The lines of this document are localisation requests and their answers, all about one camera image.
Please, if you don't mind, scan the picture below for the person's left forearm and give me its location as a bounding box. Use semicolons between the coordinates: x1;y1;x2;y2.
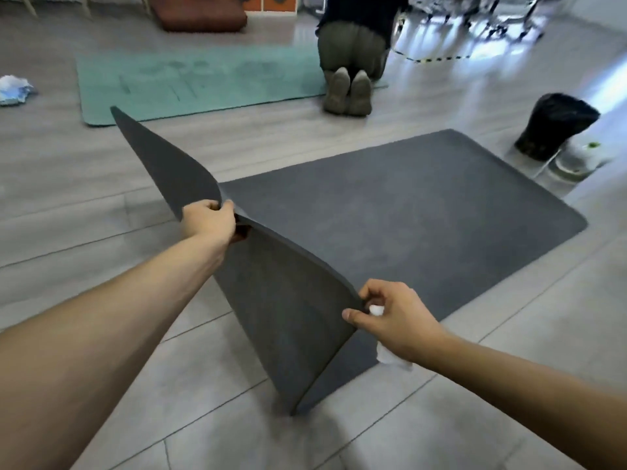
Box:
0;232;231;470

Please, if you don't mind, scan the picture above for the brown floor cushion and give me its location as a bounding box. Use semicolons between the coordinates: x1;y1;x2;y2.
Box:
148;0;249;34

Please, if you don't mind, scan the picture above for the person's right forearm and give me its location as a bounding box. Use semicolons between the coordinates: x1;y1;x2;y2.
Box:
423;331;627;470

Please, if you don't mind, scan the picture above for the black trash bag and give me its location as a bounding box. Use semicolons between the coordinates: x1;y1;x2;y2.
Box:
514;92;602;163

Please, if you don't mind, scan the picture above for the office chair wheel base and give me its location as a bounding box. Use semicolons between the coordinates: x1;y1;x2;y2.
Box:
409;0;547;43

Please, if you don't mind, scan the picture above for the orange patterned box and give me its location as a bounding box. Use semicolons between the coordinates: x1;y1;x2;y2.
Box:
234;0;298;16

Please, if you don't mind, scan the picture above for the yellow black hazard tape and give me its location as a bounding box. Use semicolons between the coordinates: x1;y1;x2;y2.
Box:
391;47;472;65

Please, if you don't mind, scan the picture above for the person's right hand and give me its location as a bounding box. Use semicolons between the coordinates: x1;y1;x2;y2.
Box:
341;279;447;371

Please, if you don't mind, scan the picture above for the white wipe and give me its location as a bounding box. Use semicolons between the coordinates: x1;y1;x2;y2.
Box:
368;304;414;372

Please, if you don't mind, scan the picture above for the person's left hand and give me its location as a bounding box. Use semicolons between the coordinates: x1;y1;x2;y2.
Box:
180;198;246;246

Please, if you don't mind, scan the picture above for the teal floor mat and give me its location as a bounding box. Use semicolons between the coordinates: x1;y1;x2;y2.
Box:
76;45;389;127

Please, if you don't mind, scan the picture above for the dark grey yoga mat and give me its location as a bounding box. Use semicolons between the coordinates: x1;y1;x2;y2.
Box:
110;106;588;417

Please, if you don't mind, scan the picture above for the white wipe tub green spout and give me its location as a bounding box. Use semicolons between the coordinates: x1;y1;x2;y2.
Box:
531;139;614;183

